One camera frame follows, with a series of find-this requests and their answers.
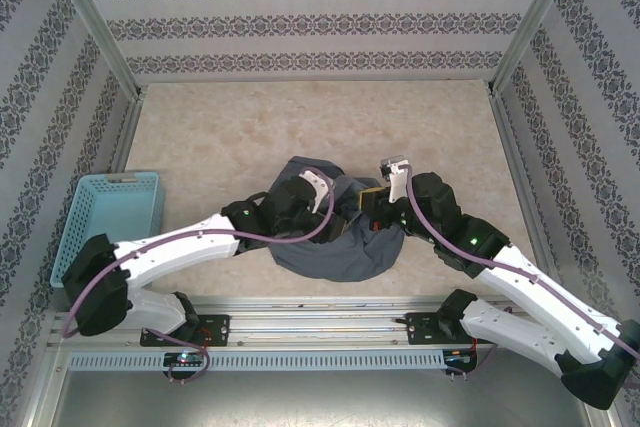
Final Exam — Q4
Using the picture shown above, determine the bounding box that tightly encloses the grey t-shirt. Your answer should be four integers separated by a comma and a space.
267, 155, 405, 284

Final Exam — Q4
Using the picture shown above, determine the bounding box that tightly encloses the right controller board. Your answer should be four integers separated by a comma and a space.
443, 348, 477, 366

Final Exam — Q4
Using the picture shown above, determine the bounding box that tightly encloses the grey metal panel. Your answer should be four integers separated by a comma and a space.
47, 369, 609, 427

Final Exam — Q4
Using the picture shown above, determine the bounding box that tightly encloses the light blue plastic basket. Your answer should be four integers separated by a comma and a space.
51, 170, 166, 288

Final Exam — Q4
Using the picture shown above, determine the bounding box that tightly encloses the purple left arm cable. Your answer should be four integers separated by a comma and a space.
62, 166, 337, 384

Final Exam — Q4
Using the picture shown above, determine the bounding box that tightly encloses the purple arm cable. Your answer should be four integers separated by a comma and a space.
62, 166, 337, 384
404, 162, 640, 383

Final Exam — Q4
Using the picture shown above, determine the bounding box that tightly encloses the aluminium side rail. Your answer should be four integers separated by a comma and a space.
107, 91, 149, 179
487, 86, 586, 313

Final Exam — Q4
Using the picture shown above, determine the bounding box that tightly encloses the aluminium mounting rail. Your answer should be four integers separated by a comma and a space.
47, 295, 587, 351

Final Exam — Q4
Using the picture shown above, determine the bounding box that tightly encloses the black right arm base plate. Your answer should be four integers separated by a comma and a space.
406, 310, 497, 347

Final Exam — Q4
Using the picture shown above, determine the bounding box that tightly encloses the slotted grey cable duct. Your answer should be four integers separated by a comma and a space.
67, 348, 480, 372

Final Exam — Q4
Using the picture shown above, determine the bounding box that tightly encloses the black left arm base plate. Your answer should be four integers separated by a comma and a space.
139, 314, 232, 348

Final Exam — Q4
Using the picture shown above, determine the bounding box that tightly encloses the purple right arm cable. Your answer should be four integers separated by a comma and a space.
404, 162, 640, 383

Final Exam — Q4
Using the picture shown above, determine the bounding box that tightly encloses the aluminium frame post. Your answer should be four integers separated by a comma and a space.
487, 0, 599, 98
39, 0, 146, 101

